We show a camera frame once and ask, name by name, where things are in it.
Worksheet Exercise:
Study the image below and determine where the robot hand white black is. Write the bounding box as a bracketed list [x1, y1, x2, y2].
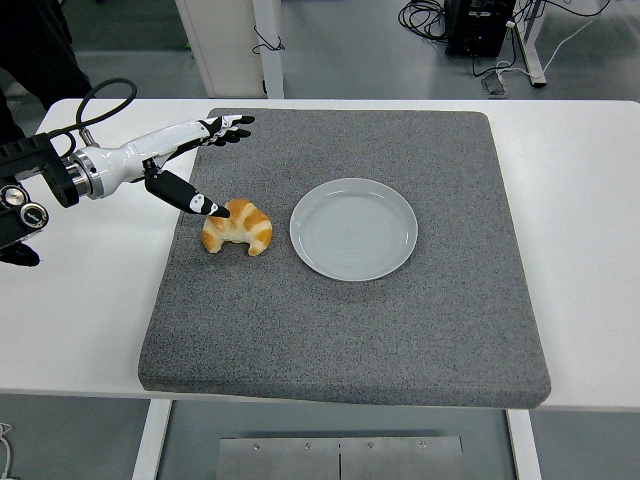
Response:
[87, 114, 256, 220]

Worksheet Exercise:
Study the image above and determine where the croissant bread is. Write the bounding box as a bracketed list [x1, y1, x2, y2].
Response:
[200, 198, 274, 257]

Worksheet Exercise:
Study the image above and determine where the grey round plate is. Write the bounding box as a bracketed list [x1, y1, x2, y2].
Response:
[289, 177, 419, 283]

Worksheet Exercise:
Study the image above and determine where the grey metal plate with screws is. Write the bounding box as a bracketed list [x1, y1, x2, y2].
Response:
[217, 435, 465, 480]

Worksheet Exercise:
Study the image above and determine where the person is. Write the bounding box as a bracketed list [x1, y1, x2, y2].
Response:
[0, 0, 94, 146]

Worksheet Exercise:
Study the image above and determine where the grey felt mat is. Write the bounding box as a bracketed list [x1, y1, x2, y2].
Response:
[136, 107, 552, 409]

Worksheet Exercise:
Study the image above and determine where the white table leg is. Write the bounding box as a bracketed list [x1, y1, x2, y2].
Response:
[130, 399, 174, 480]
[504, 408, 544, 480]

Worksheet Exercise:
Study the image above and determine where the black computer case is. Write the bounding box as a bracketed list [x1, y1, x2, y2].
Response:
[443, 0, 516, 57]

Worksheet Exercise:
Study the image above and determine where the grey floor socket box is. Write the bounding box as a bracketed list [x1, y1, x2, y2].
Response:
[480, 69, 510, 96]

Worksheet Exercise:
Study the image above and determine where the white desk leg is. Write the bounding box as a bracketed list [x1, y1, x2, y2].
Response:
[514, 0, 547, 89]

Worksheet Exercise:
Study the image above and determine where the thin black cable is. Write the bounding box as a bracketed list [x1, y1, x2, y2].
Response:
[251, 24, 286, 55]

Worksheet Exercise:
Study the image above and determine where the thin white cord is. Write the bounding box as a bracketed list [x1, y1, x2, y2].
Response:
[0, 422, 14, 475]

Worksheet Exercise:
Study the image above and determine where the black cable bundle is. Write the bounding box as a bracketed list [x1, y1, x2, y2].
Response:
[397, 0, 450, 45]

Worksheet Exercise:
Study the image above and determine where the white cable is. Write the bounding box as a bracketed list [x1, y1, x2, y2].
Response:
[494, 0, 610, 79]

